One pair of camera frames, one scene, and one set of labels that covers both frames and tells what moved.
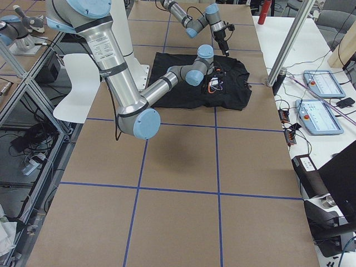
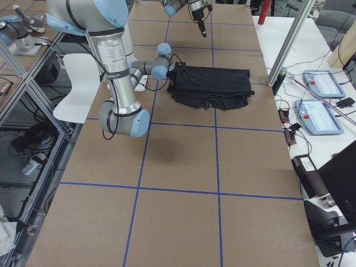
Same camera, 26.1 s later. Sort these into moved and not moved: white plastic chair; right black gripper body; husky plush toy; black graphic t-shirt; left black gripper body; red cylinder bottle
Moved: left black gripper body; black graphic t-shirt; right black gripper body
Not moved: red cylinder bottle; white plastic chair; husky plush toy
